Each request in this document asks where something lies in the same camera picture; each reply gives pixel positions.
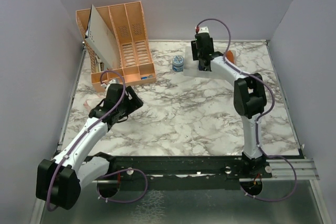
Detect white pink underwear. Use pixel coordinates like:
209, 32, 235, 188
83, 99, 100, 111

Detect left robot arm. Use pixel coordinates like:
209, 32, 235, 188
36, 83, 143, 210

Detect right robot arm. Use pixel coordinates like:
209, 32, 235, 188
191, 31, 267, 177

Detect clear plastic tray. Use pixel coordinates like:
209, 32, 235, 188
183, 46, 244, 85

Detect small blue white jar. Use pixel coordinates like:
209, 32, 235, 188
172, 55, 184, 72

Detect rolled orange cloth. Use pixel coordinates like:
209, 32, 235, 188
226, 50, 235, 64

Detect blue item in organizer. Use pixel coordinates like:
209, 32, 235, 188
141, 74, 154, 80

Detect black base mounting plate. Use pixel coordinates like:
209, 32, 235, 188
97, 155, 274, 192

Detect white perforated board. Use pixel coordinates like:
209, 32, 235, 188
85, 5, 120, 70

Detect orange desk file organizer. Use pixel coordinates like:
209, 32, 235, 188
76, 2, 156, 92

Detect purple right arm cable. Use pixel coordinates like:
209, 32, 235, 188
194, 18, 298, 201

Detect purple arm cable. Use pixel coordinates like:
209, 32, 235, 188
46, 70, 148, 212
194, 18, 298, 201

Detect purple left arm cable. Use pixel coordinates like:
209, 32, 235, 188
46, 70, 148, 212

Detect aluminium rail frame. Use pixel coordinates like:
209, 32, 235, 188
31, 156, 331, 223

